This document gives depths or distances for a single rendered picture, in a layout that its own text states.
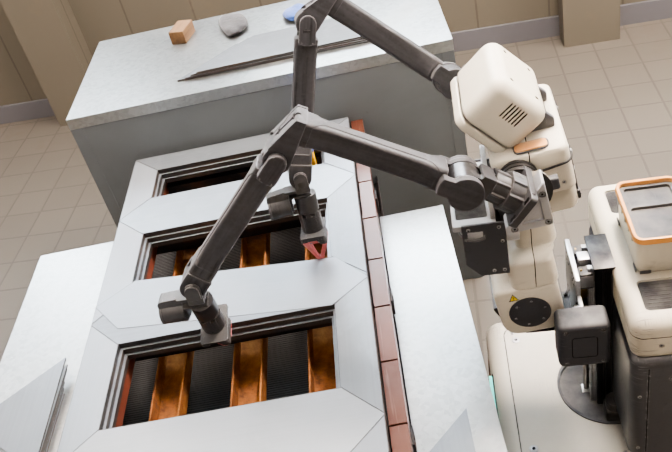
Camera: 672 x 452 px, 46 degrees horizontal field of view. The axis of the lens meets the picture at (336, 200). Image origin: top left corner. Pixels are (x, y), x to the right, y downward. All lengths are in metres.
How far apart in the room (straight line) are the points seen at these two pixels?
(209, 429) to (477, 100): 0.92
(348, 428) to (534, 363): 0.96
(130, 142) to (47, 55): 2.27
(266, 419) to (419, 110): 1.32
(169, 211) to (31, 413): 0.72
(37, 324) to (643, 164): 2.57
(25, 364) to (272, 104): 1.11
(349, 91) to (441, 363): 1.03
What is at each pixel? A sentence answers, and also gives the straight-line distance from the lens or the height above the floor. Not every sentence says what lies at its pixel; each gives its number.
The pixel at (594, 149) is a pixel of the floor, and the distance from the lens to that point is 3.88.
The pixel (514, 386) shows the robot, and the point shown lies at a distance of 2.51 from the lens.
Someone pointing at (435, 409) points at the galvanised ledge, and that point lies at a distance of 1.97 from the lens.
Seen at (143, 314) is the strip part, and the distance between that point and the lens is 2.18.
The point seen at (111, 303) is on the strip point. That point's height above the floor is 0.86.
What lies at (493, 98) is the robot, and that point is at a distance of 1.70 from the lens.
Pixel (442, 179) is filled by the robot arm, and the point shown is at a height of 1.28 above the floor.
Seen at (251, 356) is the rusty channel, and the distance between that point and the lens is 2.20.
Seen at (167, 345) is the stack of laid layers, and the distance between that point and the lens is 2.11.
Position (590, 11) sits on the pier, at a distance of 4.66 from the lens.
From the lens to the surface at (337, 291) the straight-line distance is 2.03.
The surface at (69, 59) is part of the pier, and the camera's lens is 5.00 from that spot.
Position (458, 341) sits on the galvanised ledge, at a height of 0.68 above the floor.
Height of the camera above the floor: 2.24
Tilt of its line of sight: 36 degrees down
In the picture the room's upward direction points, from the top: 15 degrees counter-clockwise
